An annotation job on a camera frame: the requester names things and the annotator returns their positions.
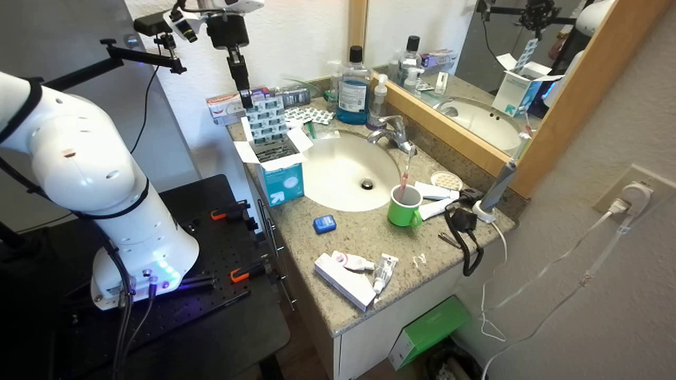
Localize round white soap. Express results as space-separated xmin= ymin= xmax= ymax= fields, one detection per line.
xmin=428 ymin=171 xmax=464 ymax=194

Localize clear green-seal zip bag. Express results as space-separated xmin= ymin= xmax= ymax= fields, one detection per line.
xmin=301 ymin=121 xmax=343 ymax=143

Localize black bin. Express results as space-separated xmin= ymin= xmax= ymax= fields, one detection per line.
xmin=420 ymin=340 xmax=488 ymax=380

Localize white teal cardboard box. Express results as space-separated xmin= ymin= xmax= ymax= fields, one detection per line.
xmin=231 ymin=111 xmax=314 ymax=209

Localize wood framed mirror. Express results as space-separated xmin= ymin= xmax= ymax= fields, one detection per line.
xmin=346 ymin=0 xmax=674 ymax=200

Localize green cardboard box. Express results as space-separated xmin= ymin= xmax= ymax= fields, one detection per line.
xmin=387 ymin=292 xmax=473 ymax=372

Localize pink toothbrush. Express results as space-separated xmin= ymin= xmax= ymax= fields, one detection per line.
xmin=397 ymin=150 xmax=414 ymax=191

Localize black external camera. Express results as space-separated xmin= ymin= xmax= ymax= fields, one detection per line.
xmin=134 ymin=8 xmax=178 ymax=38

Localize flat white box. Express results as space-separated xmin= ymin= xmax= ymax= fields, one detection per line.
xmin=312 ymin=250 xmax=379 ymax=311

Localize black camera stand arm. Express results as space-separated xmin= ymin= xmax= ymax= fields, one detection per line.
xmin=41 ymin=34 xmax=188 ymax=92

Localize chrome faucet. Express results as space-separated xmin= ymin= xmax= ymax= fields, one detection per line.
xmin=366 ymin=114 xmax=419 ymax=157

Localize blue mouthwash bottle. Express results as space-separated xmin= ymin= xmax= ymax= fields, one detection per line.
xmin=336 ymin=43 xmax=372 ymax=126

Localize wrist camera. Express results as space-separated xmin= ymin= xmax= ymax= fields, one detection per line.
xmin=166 ymin=3 xmax=201 ymax=43

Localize black robot table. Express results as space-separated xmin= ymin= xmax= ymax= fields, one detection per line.
xmin=0 ymin=172 xmax=291 ymax=380

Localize white wall plug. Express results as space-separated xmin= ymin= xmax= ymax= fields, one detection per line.
xmin=609 ymin=181 xmax=657 ymax=219

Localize electric toothbrush with charger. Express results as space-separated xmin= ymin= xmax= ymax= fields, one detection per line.
xmin=471 ymin=160 xmax=519 ymax=228

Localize white blue tube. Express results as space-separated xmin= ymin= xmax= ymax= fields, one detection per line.
xmin=414 ymin=179 xmax=460 ymax=202

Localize grey packets stack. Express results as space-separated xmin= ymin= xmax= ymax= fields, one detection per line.
xmin=256 ymin=135 xmax=302 ymax=164

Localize small blue floss case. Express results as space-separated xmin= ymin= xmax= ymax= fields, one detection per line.
xmin=311 ymin=212 xmax=338 ymax=236

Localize white power cable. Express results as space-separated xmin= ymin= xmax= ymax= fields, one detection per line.
xmin=477 ymin=206 xmax=636 ymax=380

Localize clear plastic bottle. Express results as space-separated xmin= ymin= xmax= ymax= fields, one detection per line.
xmin=368 ymin=72 xmax=390 ymax=131

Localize clear plastic package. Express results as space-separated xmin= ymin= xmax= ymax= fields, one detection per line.
xmin=276 ymin=81 xmax=312 ymax=107

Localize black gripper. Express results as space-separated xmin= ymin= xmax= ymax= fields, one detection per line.
xmin=206 ymin=10 xmax=253 ymax=109

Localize white vanity cabinet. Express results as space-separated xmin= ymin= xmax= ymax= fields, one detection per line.
xmin=281 ymin=260 xmax=482 ymax=380

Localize green mug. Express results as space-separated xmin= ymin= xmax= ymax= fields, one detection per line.
xmin=387 ymin=184 xmax=424 ymax=230

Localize white blue toothpaste box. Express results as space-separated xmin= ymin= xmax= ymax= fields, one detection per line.
xmin=206 ymin=87 xmax=276 ymax=126

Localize white oval sink basin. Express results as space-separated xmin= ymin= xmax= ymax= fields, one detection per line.
xmin=301 ymin=128 xmax=404 ymax=215

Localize silver tube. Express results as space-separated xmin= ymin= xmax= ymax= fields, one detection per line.
xmin=368 ymin=252 xmax=401 ymax=298

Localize beige wall outlet plate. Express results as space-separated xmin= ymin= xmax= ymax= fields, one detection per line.
xmin=593 ymin=164 xmax=676 ymax=228

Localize small items at left edge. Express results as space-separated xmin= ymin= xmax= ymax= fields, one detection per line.
xmin=329 ymin=249 xmax=377 ymax=273

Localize grey base cables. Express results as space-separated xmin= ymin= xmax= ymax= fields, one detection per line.
xmin=112 ymin=265 xmax=160 ymax=380

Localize black cord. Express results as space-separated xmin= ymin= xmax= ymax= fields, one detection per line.
xmin=441 ymin=188 xmax=488 ymax=279

